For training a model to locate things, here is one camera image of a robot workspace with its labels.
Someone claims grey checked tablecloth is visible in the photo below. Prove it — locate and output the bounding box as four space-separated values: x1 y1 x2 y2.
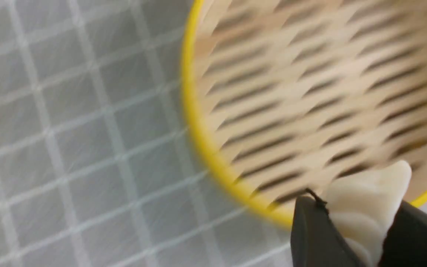
0 0 427 267

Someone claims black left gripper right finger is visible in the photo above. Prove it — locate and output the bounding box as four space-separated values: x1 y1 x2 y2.
378 201 427 267

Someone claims bamboo steamer tray yellow rim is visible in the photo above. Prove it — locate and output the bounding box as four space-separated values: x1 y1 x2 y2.
181 0 427 228

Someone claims white dumpling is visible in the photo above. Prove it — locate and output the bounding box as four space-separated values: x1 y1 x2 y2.
321 160 412 267

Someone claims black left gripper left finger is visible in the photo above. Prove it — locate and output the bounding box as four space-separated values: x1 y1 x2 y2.
290 189 365 267

